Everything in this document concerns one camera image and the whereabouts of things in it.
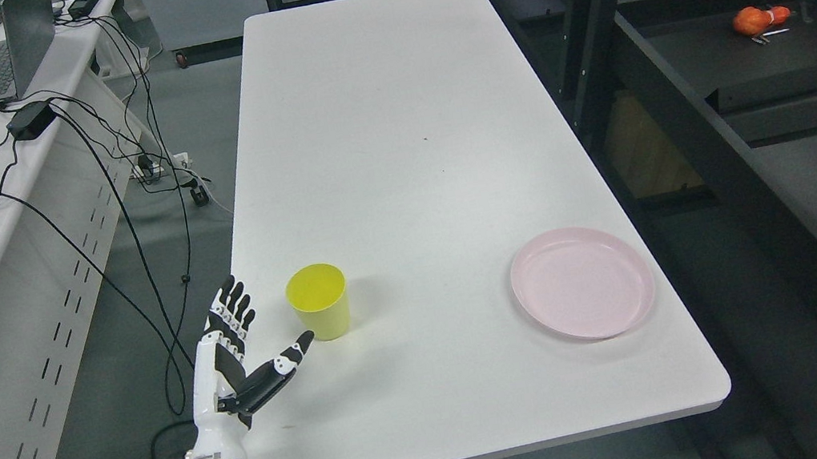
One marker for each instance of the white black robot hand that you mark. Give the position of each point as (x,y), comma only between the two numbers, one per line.
(225,396)

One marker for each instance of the yellow plastic cup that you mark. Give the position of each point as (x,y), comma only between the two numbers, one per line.
(319,297)

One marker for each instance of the black metal shelf rack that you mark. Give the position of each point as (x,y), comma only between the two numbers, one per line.
(711,141)

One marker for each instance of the orange toy on shelf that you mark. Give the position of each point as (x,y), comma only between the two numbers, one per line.
(753,22)

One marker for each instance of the white power strip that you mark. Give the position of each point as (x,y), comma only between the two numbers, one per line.
(148,170)

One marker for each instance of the white table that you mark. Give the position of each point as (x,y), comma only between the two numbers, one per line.
(411,144)

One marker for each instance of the black power adapter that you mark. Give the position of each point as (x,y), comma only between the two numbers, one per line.
(79,9)
(31,120)

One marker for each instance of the pink plastic plate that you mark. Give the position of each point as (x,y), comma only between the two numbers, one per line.
(583,283)

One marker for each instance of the grey laptop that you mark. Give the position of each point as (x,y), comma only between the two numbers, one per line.
(29,30)

